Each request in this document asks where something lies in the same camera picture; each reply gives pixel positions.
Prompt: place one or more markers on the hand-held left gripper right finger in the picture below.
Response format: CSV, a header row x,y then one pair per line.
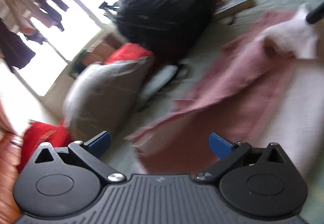
x,y
220,145

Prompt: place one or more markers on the white cloth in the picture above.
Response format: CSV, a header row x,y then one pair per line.
x,y
159,79

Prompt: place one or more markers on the pink and white sweater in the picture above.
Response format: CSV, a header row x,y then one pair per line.
x,y
227,92

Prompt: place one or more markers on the hanging dark clothes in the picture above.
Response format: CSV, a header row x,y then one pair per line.
x,y
15,49

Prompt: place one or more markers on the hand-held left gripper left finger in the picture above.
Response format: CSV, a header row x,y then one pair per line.
x,y
100,144

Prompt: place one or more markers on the black backpack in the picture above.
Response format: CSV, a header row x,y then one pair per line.
x,y
164,21

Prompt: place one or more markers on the wooden headboard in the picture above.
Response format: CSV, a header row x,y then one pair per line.
x,y
7,183

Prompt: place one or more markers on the grey green pillow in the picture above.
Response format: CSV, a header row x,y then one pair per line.
x,y
106,95

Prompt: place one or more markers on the brown cardboard box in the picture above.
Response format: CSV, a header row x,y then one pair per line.
x,y
103,49

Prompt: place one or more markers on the red pillow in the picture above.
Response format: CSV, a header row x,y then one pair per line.
x,y
43,140

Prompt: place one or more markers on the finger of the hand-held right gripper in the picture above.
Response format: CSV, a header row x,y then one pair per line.
x,y
315,14

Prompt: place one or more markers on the paperback book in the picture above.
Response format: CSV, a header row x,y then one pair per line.
x,y
235,4

